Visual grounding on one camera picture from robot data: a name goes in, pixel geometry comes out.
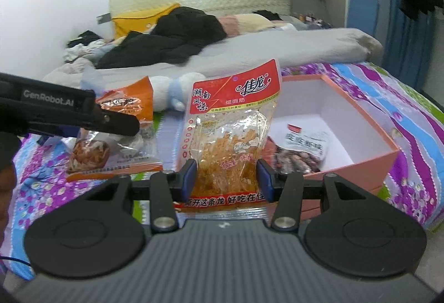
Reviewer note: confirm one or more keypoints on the blue chair back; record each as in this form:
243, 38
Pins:
363, 15

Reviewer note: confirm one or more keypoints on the orange snack bag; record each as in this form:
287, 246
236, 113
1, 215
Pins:
98, 155

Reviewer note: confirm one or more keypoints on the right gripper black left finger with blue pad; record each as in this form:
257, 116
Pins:
163, 189

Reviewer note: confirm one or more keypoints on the clear blue plastic pouch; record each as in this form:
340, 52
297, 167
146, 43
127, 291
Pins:
93, 81

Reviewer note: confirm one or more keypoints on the person's left hand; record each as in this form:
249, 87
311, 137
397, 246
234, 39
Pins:
8, 181

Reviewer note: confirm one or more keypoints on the white blue plush toy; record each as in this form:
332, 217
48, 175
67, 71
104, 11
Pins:
173, 93

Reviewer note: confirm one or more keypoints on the white black bean snack bag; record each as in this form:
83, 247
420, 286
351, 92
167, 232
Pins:
290, 148

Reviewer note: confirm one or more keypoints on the red clear spicy snack bag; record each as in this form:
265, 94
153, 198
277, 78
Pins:
225, 128

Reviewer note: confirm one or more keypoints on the blue curtain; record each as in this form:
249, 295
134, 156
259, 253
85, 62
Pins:
408, 46

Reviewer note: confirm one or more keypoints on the black jacket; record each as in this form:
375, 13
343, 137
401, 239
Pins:
176, 37

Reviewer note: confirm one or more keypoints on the pink cardboard box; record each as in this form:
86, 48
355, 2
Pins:
358, 149

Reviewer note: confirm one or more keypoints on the pink beige pillow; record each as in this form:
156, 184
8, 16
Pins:
235, 25

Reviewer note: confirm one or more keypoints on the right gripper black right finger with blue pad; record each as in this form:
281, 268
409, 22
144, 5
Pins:
288, 191

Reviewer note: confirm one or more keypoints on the grey wall socket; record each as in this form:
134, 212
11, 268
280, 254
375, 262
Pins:
104, 18

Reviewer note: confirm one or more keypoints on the yellow pillow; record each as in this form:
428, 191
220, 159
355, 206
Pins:
139, 21

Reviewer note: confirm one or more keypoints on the pile of clothes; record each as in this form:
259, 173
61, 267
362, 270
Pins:
87, 45

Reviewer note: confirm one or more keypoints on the grey duvet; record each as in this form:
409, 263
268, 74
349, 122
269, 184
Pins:
290, 48

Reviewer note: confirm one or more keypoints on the floral purple bed sheet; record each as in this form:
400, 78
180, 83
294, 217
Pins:
414, 183

